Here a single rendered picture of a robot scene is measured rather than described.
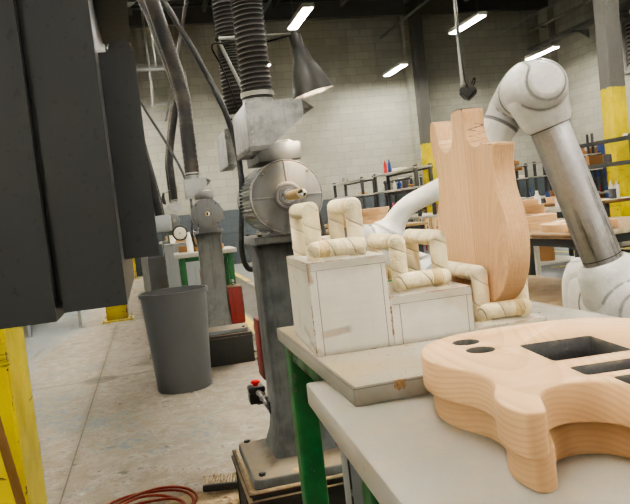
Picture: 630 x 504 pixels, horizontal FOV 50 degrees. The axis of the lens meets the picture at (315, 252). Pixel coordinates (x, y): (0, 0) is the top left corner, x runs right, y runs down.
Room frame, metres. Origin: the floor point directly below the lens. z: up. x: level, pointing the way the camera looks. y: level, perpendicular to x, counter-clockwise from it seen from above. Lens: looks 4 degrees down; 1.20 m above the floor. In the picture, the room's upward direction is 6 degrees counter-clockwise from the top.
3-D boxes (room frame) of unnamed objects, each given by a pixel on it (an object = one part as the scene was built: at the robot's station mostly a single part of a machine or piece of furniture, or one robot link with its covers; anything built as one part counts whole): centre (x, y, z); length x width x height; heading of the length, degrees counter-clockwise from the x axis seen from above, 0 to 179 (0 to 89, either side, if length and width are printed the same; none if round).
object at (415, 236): (1.40, -0.22, 1.12); 0.20 x 0.03 x 0.03; 10
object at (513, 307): (1.33, -0.36, 0.96); 0.11 x 0.03 x 0.03; 101
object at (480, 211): (1.42, -0.34, 1.17); 0.35 x 0.04 x 0.40; 10
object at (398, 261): (1.30, -0.16, 1.07); 0.03 x 0.03 x 0.09
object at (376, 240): (1.38, -0.14, 1.12); 0.20 x 0.03 x 0.03; 10
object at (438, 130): (1.54, -0.32, 1.32); 0.07 x 0.04 x 0.09; 10
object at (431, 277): (1.30, -0.20, 1.04); 0.11 x 0.03 x 0.03; 101
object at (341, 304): (1.37, -0.03, 1.02); 0.27 x 0.15 x 0.17; 11
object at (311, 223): (1.27, 0.00, 1.15); 0.03 x 0.03 x 0.09
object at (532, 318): (1.42, -0.33, 0.94); 0.27 x 0.15 x 0.01; 11
